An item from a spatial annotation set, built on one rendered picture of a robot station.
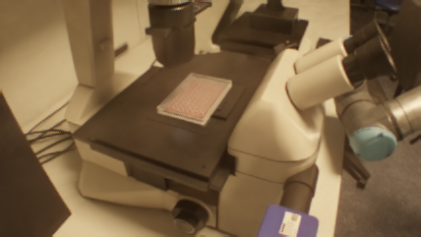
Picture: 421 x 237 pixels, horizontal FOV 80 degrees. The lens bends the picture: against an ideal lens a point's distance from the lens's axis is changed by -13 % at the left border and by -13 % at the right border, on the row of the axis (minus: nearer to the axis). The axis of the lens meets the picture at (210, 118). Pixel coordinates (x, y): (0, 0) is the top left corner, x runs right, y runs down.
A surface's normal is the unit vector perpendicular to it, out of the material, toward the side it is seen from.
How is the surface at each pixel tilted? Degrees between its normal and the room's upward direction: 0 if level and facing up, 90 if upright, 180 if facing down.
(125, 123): 0
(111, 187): 48
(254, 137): 86
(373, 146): 93
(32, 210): 86
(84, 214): 0
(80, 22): 90
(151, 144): 0
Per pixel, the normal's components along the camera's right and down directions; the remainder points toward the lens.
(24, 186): 0.91, 0.18
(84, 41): -0.40, 0.57
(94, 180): -0.29, -0.10
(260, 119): -0.40, 0.39
